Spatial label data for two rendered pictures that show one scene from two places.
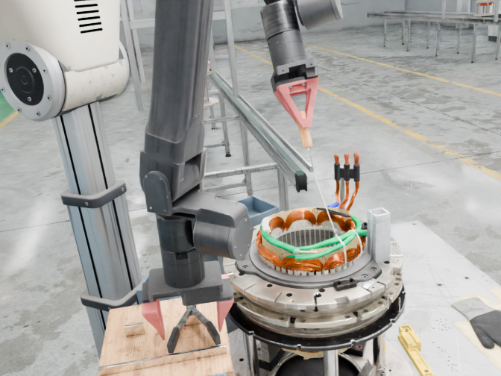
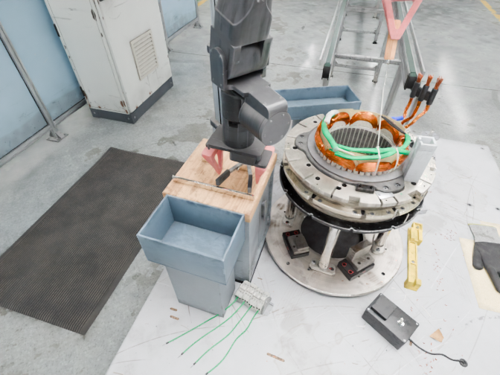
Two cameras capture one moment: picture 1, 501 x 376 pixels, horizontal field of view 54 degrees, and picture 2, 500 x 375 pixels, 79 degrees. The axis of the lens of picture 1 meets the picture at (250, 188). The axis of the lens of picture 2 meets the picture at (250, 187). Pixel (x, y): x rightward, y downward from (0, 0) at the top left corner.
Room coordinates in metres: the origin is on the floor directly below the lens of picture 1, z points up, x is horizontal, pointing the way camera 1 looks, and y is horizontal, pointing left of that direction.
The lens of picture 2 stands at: (0.19, -0.11, 1.50)
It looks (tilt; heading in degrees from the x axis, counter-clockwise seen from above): 45 degrees down; 25
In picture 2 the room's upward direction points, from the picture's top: straight up
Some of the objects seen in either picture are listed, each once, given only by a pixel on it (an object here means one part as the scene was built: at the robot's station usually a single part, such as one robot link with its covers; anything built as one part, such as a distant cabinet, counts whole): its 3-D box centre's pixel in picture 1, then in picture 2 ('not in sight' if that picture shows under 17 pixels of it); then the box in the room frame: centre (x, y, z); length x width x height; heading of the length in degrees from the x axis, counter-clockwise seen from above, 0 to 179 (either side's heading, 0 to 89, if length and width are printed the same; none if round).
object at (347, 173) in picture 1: (347, 171); (423, 92); (0.87, -0.18, 1.21); 0.04 x 0.04 x 0.03; 11
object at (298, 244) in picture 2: not in sight; (297, 242); (0.68, -0.03, 0.83); 0.05 x 0.04 x 0.02; 39
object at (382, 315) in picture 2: not in sight; (389, 319); (0.58, -0.28, 0.81); 0.10 x 0.06 x 0.06; 66
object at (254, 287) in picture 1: (310, 254); (356, 151); (0.78, -0.10, 1.09); 0.32 x 0.32 x 0.01
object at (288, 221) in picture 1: (300, 219); (364, 120); (0.85, -0.09, 1.12); 0.06 x 0.02 x 0.04; 101
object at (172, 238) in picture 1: (182, 227); (240, 102); (0.59, 0.10, 1.26); 0.07 x 0.06 x 0.07; 62
